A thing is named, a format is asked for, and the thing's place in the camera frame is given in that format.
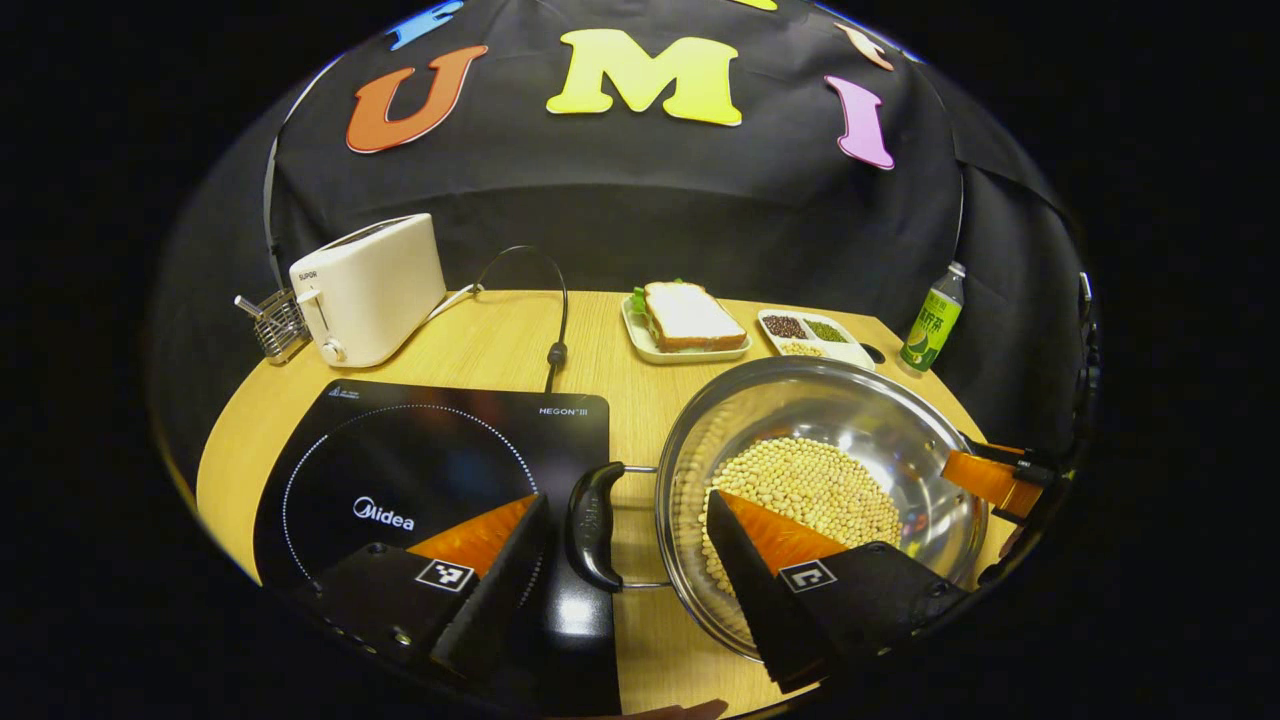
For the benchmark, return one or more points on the pale square plate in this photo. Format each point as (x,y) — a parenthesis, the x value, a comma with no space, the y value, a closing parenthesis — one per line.
(640,345)

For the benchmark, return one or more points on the sandwich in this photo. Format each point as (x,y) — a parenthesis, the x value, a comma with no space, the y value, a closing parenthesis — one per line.
(690,315)

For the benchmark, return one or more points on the pile of soybeans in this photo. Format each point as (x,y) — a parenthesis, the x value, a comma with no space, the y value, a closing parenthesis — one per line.
(820,485)

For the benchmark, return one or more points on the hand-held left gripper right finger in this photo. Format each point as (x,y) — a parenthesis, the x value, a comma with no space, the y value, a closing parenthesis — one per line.
(745,590)

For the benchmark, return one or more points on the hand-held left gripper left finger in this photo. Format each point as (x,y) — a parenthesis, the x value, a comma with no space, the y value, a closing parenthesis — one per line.
(500,600)

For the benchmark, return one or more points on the white toaster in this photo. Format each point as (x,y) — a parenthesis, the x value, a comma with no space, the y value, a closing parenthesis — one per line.
(380,290)

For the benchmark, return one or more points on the stainless steel pot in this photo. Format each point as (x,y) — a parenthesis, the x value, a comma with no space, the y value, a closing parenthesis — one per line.
(850,410)

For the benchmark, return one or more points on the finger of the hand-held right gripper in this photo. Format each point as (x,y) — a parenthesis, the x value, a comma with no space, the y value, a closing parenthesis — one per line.
(985,478)

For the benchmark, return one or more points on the white divided bean tray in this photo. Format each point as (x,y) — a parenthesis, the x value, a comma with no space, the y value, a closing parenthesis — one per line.
(850,352)

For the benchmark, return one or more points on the black induction cooktop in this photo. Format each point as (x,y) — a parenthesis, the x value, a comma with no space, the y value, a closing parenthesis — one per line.
(440,460)

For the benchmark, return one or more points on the green drink bottle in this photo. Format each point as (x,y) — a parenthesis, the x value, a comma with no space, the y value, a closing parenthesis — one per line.
(930,330)

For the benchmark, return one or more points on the black backdrop cloth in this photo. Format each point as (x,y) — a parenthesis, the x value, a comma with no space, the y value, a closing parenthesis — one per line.
(600,200)

